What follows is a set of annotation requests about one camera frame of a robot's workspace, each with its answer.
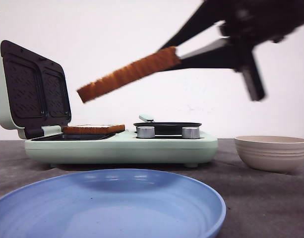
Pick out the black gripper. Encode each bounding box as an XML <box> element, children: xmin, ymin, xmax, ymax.
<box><xmin>160</xmin><ymin>0</ymin><xmax>304</xmax><ymax>72</ymax></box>

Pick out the white bread slice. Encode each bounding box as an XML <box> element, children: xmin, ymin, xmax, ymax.
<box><xmin>77</xmin><ymin>46</ymin><xmax>181</xmax><ymax>103</ymax></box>
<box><xmin>62</xmin><ymin>124</ymin><xmax>125</xmax><ymax>135</ymax></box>

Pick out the beige ribbed bowl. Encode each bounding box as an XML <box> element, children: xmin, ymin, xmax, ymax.
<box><xmin>234</xmin><ymin>135</ymin><xmax>304</xmax><ymax>173</ymax></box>

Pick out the mint green sandwich maker lid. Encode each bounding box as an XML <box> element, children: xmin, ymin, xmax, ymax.
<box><xmin>0</xmin><ymin>40</ymin><xmax>71</xmax><ymax>139</ymax></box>

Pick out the right silver control knob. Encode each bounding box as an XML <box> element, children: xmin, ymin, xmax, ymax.
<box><xmin>182</xmin><ymin>126</ymin><xmax>200</xmax><ymax>139</ymax></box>

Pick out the silver control knob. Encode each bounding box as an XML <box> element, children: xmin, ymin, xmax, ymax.
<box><xmin>182</xmin><ymin>126</ymin><xmax>200</xmax><ymax>139</ymax></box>
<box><xmin>136</xmin><ymin>126</ymin><xmax>155</xmax><ymax>139</ymax></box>

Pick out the left silver control knob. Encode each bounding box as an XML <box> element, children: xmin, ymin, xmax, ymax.
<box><xmin>136</xmin><ymin>126</ymin><xmax>155</xmax><ymax>139</ymax></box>

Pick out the mint green sandwich maker base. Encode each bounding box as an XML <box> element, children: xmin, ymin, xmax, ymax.
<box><xmin>24</xmin><ymin>130</ymin><xmax>218</xmax><ymax>167</ymax></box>

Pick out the blue round plate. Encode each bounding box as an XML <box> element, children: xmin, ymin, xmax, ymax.
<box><xmin>0</xmin><ymin>169</ymin><xmax>226</xmax><ymax>238</ymax></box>

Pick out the black frying pan green handle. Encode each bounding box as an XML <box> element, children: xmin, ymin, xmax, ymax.
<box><xmin>133</xmin><ymin>114</ymin><xmax>202</xmax><ymax>135</ymax></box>

